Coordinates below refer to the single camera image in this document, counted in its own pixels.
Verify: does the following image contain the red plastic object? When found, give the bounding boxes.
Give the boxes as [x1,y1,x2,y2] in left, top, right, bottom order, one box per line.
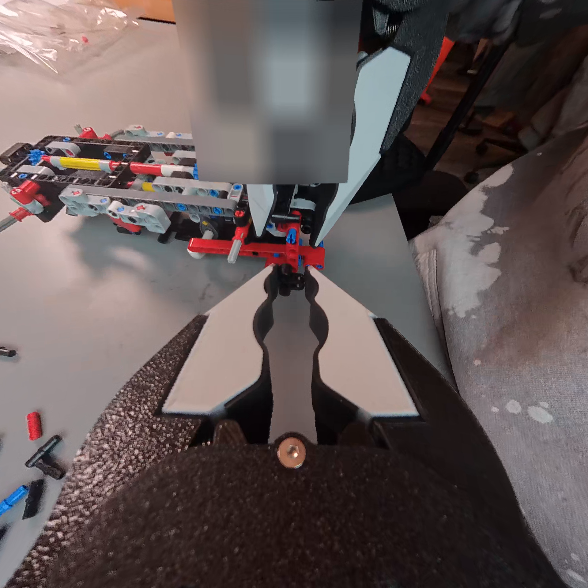
[420,39,457,106]

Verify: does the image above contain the toy brick vehicle chassis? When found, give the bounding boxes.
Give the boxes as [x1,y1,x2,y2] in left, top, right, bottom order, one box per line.
[0,122,328,277]

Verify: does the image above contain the clear plastic bag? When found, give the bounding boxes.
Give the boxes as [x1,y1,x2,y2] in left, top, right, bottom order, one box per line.
[0,0,141,75]

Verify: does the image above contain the black flat brick piece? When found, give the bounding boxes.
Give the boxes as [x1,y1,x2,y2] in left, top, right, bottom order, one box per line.
[21,479,46,519]

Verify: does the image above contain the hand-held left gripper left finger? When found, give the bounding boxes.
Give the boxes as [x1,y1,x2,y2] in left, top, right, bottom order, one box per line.
[161,265,278,445]

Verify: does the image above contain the grey desk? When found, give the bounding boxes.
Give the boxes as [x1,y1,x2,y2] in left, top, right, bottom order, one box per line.
[0,14,462,588]

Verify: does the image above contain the grey mottled pants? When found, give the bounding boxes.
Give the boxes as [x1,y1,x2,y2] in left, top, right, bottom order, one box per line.
[408,122,588,588]

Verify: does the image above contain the black cross-shaped brick connector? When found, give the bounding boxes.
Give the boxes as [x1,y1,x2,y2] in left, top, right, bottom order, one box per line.
[25,435,68,480]

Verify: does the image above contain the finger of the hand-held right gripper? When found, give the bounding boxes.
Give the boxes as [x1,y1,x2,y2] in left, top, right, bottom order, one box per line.
[247,184,282,240]
[309,47,412,249]

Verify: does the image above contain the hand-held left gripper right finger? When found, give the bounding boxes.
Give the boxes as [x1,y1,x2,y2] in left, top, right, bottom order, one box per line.
[303,268,422,445]

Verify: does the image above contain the blue brick pin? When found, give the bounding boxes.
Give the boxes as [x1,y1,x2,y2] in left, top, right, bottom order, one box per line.
[0,485,28,516]

